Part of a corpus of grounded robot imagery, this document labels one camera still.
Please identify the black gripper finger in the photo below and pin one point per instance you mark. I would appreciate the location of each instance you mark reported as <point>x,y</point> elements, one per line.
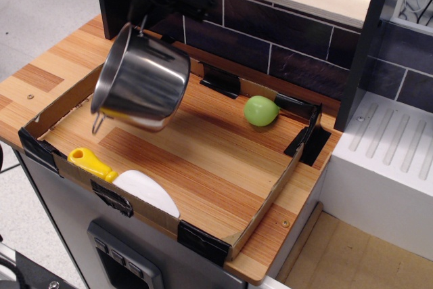
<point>198,14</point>
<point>138,13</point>

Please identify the stainless steel pot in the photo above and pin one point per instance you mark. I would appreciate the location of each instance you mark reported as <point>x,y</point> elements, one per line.
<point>142,81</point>

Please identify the cardboard fence with black tape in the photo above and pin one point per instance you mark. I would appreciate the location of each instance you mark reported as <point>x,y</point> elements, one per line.
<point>240,196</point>

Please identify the green pear-shaped toy fruit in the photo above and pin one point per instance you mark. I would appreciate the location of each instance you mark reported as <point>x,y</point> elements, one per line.
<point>260,111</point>

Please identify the white sink drainboard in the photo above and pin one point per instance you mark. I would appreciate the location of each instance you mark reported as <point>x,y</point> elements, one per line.
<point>391,139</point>

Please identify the grey oven control panel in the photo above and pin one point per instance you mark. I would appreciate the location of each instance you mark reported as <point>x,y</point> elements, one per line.
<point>123,267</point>

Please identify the yellow-handled white spatula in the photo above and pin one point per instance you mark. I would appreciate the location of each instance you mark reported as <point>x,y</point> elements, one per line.
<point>133,182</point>

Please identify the dark grey shelf post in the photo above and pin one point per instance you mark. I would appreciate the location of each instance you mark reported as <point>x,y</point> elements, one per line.
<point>353,94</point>

